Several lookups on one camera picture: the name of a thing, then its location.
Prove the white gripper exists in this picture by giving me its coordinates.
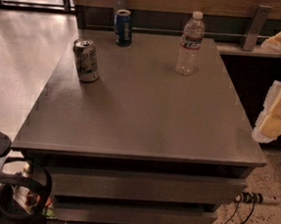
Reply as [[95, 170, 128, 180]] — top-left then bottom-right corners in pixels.
[[252, 31, 281, 144]]

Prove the clear plastic water bottle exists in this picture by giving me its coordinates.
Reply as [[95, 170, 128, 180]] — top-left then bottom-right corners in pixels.
[[175, 11, 205, 76]]

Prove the white power strip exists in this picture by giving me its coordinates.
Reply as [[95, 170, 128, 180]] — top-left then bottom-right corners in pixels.
[[235, 192, 281, 205]]

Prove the grey drawer cabinet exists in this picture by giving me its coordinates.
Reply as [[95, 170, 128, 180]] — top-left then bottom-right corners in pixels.
[[13, 31, 265, 224]]

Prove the blue pepsi can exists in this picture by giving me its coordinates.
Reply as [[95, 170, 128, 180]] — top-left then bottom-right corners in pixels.
[[114, 9, 132, 47]]

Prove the white green soda can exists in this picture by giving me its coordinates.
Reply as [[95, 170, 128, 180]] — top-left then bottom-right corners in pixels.
[[72, 38, 99, 83]]

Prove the metal wall bracket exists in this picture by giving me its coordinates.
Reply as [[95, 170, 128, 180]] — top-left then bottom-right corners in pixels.
[[241, 5, 271, 52]]

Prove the black cable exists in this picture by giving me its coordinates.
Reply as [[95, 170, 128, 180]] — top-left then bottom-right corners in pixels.
[[199, 197, 257, 224]]

